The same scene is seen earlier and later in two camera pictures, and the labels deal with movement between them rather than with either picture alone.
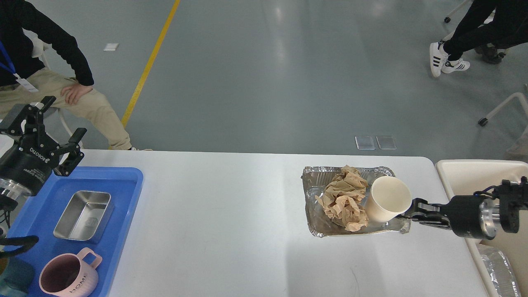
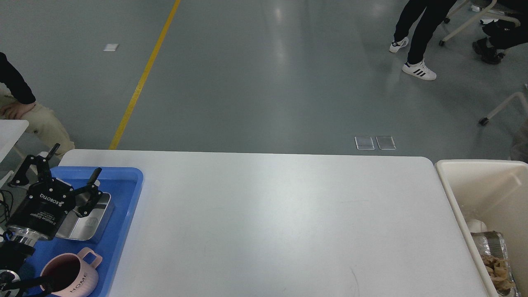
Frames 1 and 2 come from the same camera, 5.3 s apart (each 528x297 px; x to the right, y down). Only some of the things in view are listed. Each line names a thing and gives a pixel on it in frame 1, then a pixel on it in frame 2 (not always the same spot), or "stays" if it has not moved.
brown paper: [343, 199] → [498, 270]
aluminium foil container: [316, 180] → [492, 243]
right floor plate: [387, 142] stays
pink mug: [67, 275] stays
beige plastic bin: [465, 177] stays
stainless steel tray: [86, 216] stays
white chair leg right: [483, 121] stays
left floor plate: [365, 142] stays
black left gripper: [27, 166] → [49, 201]
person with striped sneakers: [485, 23] → [436, 11]
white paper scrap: [111, 47] stays
